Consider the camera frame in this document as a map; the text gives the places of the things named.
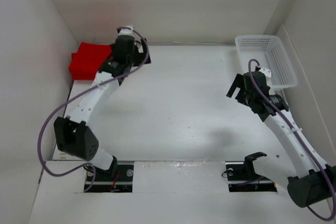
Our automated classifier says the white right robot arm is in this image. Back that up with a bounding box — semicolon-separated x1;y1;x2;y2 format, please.
226;70;335;208

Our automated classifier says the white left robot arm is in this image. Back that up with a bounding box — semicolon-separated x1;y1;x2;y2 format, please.
54;35;150;179

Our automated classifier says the folded red t shirt stack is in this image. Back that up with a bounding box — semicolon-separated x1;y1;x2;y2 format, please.
68;42;112;81

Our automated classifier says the white perforated plastic basket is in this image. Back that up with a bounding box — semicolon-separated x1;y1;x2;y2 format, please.
235;35;298;90

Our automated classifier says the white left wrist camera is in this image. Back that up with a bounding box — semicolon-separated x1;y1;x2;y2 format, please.
117;25;134;37

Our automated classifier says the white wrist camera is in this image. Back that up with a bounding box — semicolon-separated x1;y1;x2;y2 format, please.
117;25;134;37
255;67;271;80

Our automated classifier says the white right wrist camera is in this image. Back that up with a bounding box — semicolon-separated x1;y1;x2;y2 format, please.
255;67;271;80

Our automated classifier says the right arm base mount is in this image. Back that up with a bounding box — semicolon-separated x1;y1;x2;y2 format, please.
222;152;277;193

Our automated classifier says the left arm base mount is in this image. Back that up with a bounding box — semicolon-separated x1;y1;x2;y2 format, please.
83;161;134;193

